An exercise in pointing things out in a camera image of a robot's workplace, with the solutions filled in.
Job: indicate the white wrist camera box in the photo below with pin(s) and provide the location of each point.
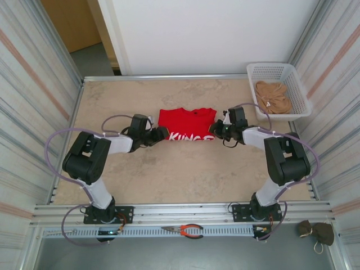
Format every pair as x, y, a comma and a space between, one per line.
227, 118
151, 119

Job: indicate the wide aluminium mounting rail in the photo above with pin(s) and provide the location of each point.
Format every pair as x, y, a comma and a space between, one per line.
182, 211

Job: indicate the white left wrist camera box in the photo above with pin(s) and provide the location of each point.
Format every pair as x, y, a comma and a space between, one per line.
151, 119

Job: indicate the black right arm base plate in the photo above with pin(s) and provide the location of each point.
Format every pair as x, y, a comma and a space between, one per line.
239, 212

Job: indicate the wooden door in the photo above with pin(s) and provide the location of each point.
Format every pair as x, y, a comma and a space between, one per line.
70, 22

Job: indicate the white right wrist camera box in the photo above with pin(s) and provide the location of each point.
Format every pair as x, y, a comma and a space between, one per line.
227, 118

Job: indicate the tan crumpled garment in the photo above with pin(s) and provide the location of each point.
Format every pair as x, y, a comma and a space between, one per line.
275, 98

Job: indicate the red t-shirt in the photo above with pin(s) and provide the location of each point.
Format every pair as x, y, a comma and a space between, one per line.
185, 123

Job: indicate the aluminium frame post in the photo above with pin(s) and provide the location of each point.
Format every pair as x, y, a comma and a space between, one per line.
59, 42
303, 42

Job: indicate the white plastic basket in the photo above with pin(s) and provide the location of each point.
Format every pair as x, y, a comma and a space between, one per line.
298, 78

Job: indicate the small circuit board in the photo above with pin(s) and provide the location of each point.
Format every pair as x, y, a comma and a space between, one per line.
109, 232
261, 229

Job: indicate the thin aluminium table edge bar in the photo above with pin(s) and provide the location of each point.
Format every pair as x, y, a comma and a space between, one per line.
168, 76

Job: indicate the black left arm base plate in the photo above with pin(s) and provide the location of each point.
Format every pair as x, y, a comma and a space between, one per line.
126, 213

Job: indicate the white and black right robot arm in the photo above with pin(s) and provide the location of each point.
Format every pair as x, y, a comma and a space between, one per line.
287, 163

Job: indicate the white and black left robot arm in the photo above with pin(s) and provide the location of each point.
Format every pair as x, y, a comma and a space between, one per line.
84, 157

